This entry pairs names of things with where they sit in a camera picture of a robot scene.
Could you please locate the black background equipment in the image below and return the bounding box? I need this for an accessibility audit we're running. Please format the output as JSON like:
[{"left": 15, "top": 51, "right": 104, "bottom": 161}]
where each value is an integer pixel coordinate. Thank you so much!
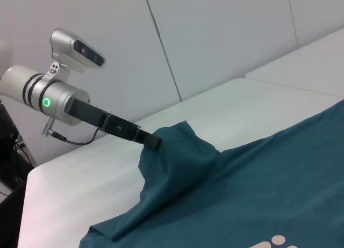
[{"left": 0, "top": 97, "right": 37, "bottom": 195}]

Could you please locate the teal blue printed t-shirt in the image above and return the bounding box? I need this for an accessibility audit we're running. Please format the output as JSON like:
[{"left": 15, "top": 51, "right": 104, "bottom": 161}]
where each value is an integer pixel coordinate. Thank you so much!
[{"left": 79, "top": 99, "right": 344, "bottom": 248}]

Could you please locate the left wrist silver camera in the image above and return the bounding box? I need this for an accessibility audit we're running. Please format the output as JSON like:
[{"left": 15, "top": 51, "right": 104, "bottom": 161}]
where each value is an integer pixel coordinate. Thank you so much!
[{"left": 50, "top": 28, "right": 105, "bottom": 72}]

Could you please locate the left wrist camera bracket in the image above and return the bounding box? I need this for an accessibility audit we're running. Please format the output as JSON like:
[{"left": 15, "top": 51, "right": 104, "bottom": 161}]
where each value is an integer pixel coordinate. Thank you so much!
[{"left": 44, "top": 61, "right": 71, "bottom": 84}]

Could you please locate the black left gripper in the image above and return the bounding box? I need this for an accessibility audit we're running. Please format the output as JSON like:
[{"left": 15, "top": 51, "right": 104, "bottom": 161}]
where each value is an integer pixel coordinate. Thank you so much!
[{"left": 66, "top": 97, "right": 163, "bottom": 153}]

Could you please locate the left gripper cable with plug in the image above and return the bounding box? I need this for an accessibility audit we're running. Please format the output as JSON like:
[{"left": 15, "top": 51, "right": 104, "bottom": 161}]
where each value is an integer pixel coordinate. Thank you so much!
[{"left": 41, "top": 117, "right": 99, "bottom": 146}]

